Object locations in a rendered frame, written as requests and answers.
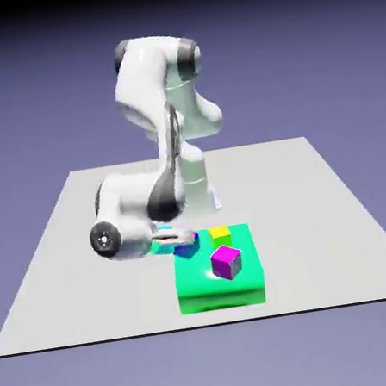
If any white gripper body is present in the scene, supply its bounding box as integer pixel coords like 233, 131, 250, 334
150, 222, 198, 251

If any small blue cube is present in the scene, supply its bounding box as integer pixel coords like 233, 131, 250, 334
171, 233, 202, 262

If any small cyan cube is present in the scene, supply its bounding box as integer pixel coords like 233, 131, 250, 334
146, 224, 179, 258

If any small yellow cube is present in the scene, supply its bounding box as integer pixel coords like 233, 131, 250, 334
208, 224, 234, 251

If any small magenta cube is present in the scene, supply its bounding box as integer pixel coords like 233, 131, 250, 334
208, 242, 246, 284

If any large green box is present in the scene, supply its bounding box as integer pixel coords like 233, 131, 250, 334
168, 221, 269, 317

